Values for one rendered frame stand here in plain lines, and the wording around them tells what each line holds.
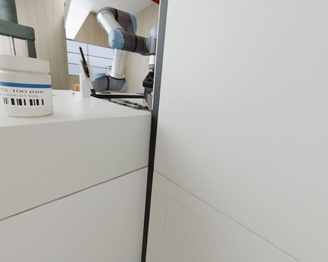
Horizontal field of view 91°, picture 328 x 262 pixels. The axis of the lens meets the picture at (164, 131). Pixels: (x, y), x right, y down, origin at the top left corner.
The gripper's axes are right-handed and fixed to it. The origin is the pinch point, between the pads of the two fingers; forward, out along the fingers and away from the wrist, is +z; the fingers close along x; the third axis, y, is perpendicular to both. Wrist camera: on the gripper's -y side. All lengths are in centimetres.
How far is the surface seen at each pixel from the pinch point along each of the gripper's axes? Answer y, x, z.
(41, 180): -56, 6, 5
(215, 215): -50, -24, 11
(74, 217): -53, 3, 15
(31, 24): 381, 441, -138
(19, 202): -59, 8, 7
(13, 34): 244, 349, -81
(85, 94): -20.8, 21.2, -6.4
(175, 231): -45, -17, 21
